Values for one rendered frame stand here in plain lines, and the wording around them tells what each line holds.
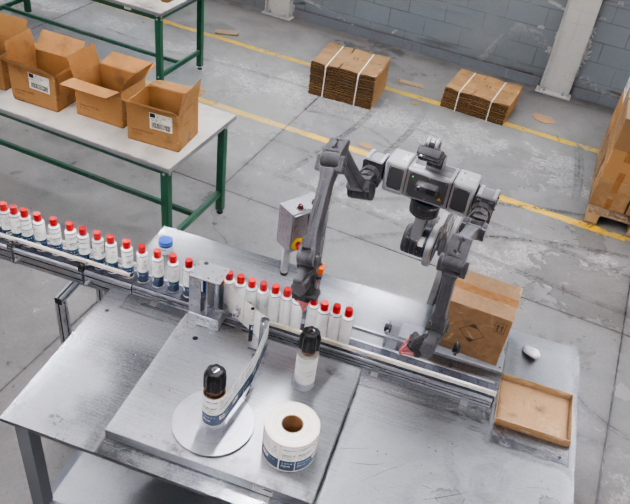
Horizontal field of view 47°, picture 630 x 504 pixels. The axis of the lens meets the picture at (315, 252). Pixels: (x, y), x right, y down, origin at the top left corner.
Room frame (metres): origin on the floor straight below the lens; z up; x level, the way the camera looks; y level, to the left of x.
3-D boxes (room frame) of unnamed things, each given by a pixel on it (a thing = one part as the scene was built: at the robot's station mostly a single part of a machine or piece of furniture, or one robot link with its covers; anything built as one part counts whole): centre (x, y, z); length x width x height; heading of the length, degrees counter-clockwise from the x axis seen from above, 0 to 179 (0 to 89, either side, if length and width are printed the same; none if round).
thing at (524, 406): (2.01, -0.99, 0.85); 0.30 x 0.26 x 0.04; 77
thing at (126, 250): (2.42, 0.82, 0.98); 0.05 x 0.05 x 0.20
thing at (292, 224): (2.34, 0.07, 1.38); 0.17 x 0.10 x 0.19; 132
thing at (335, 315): (2.20, -0.12, 0.98); 0.05 x 0.05 x 0.20
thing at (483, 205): (2.48, -0.65, 1.45); 0.09 x 0.08 x 0.12; 71
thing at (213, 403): (1.68, 0.29, 1.04); 0.09 x 0.09 x 0.29
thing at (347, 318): (2.19, -0.17, 0.98); 0.05 x 0.05 x 0.20
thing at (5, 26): (4.24, 2.27, 0.97); 0.44 x 0.38 x 0.37; 166
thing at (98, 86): (4.03, 1.40, 0.96); 0.53 x 0.45 x 0.37; 162
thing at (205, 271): (2.23, 0.42, 1.14); 0.14 x 0.11 x 0.01; 77
